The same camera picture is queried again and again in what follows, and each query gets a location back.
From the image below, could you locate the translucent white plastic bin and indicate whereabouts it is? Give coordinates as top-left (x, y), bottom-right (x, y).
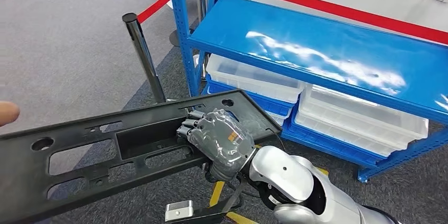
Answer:
top-left (294, 110), bottom-right (421, 157)
top-left (299, 84), bottom-right (430, 148)
top-left (206, 53), bottom-right (305, 104)
top-left (266, 110), bottom-right (288, 127)

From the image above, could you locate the person's hand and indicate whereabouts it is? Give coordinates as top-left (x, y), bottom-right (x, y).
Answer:
top-left (0, 100), bottom-right (21, 127)

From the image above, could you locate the blue plastic bin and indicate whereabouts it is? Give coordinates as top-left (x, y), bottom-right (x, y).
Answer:
top-left (204, 74), bottom-right (296, 118)
top-left (282, 117), bottom-right (386, 169)

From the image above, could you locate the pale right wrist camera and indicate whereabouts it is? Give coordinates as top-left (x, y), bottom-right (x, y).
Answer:
top-left (164, 200), bottom-right (195, 223)

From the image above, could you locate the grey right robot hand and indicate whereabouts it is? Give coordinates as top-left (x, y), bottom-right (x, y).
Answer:
top-left (176, 108), bottom-right (258, 183)

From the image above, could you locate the blue metal shelf rack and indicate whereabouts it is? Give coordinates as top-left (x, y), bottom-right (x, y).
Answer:
top-left (165, 0), bottom-right (448, 184)

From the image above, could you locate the black plastic bracket panel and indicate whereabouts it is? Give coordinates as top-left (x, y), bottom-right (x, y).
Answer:
top-left (0, 89), bottom-right (283, 224)

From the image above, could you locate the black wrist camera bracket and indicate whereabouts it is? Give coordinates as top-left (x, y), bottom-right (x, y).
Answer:
top-left (164, 176), bottom-right (247, 224)

